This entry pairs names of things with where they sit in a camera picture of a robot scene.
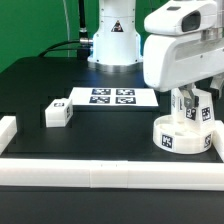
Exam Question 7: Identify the white front fence bar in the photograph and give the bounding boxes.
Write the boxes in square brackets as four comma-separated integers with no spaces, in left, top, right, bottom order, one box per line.
[0,158,224,191]

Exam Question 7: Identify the white left fence bar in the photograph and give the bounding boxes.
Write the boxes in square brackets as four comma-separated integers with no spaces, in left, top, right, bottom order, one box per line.
[0,116,17,155]

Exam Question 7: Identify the black base cables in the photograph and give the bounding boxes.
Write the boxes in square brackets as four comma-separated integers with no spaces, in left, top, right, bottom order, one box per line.
[38,0,94,61]

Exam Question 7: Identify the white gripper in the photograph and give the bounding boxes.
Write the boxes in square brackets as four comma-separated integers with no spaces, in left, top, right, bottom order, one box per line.
[143,33,224,108]

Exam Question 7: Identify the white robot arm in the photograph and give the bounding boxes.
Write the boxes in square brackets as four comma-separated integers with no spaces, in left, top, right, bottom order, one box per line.
[88,0,224,107]

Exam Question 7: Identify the white marker sheet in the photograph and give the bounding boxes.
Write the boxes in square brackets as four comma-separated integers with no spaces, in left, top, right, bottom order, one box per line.
[69,87,158,107]

